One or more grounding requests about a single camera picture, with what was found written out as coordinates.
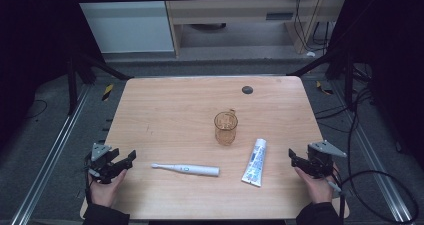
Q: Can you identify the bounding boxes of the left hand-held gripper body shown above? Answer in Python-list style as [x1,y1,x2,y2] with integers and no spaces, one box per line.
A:
[85,142,126,185]

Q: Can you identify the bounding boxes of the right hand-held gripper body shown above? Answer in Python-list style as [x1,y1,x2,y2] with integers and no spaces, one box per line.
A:
[306,140,348,180]

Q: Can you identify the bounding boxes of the white toothpaste tube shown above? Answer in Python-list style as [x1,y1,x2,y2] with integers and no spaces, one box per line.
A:
[240,137,268,188]

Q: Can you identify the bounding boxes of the white electric toothbrush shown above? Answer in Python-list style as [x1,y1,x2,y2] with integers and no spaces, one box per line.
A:
[150,162,221,178]

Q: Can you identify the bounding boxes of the amber glass cup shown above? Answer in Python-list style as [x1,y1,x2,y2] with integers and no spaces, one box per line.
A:
[213,108,239,147]

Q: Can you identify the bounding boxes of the person's right hand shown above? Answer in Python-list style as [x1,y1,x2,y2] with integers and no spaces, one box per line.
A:
[293,164,340,205]

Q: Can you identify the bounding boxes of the person's left hand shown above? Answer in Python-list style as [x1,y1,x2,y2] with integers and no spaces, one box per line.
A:
[87,168,129,209]

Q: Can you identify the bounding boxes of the yellow black tape strip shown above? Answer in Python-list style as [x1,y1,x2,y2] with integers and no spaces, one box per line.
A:
[101,83,115,102]
[315,80,334,96]

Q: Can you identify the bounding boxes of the black metal stand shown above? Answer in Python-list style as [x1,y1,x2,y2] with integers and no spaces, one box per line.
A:
[287,47,355,112]
[65,49,135,117]

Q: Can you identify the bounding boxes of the white cabinet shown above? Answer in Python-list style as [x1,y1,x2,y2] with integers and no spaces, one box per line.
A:
[70,0,175,55]

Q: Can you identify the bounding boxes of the black curtain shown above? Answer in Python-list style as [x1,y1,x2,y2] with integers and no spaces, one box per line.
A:
[0,0,103,151]
[328,0,424,171]

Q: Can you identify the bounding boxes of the light wooden desk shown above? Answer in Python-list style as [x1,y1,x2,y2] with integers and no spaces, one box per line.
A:
[161,0,350,58]

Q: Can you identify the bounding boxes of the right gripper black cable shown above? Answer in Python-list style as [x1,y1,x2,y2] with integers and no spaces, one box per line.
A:
[324,171,347,225]

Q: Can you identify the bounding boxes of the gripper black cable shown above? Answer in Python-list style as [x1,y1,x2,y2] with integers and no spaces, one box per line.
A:
[83,153,94,204]
[324,171,347,225]

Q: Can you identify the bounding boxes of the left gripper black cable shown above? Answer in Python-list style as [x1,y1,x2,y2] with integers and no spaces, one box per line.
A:
[83,153,94,204]

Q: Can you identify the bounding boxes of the aluminium floor rail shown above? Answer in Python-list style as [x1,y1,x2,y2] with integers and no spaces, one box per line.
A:
[9,84,92,225]
[332,80,415,225]

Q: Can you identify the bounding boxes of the bundle of black floor cables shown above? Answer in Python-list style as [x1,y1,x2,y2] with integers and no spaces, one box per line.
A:
[314,86,374,133]

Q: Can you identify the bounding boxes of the black looped floor cable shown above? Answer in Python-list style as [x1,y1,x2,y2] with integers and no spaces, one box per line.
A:
[342,84,420,225]

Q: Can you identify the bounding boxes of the thin black floor cable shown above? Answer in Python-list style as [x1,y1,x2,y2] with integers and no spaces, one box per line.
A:
[24,98,49,120]

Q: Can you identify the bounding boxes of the black cables under desk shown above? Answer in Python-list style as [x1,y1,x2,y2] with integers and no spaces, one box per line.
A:
[294,0,332,53]

